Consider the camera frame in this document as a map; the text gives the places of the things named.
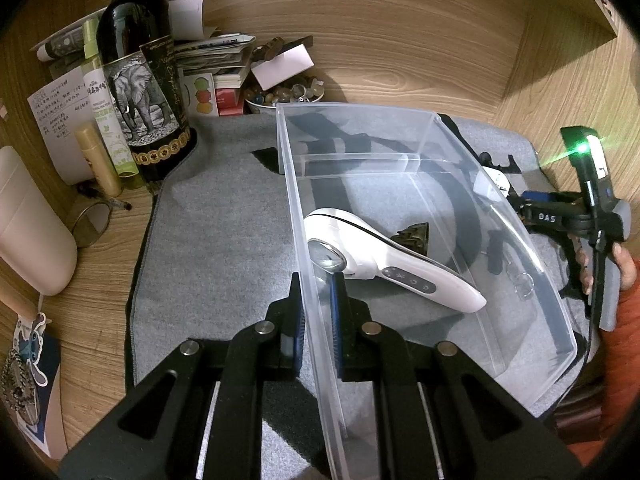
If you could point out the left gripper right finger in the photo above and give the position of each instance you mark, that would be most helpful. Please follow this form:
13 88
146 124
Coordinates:
348 315

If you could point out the clear plastic storage bin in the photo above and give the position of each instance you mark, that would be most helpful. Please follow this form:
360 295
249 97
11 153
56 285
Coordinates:
392 209

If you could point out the dark wine bottle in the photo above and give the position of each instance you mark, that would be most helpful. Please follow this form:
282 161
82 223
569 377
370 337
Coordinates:
137 51

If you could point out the person's right hand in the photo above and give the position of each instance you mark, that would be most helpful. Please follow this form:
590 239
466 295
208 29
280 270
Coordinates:
619 268

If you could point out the orange sleeve forearm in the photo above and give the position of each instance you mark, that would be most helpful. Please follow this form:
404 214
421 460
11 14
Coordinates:
621 359

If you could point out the blue cartoon sticker card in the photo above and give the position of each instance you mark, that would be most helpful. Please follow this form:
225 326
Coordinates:
31 386

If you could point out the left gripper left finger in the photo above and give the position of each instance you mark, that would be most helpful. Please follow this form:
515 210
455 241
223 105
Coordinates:
288 317

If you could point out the yellow lip balm stick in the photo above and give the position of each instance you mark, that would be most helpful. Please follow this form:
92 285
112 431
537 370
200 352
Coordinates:
92 147

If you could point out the grey felt mat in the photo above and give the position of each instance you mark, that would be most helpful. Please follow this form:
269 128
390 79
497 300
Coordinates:
225 239

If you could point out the small white cardboard box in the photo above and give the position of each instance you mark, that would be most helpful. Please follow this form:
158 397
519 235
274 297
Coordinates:
284 66

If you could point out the white handheld massager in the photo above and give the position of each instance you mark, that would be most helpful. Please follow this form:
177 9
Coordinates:
340 242

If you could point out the stack of books and papers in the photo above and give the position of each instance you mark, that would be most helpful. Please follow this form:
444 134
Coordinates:
215 64

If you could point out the green labelled tube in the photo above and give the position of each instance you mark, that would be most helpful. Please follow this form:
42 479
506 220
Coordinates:
100 100

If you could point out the beige mug with handle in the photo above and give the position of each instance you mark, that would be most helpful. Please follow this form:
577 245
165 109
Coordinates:
35 243

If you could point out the white bowl of stones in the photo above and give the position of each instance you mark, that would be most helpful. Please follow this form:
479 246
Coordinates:
298 89

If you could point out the white handwritten note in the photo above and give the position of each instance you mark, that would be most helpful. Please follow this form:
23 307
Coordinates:
59 109

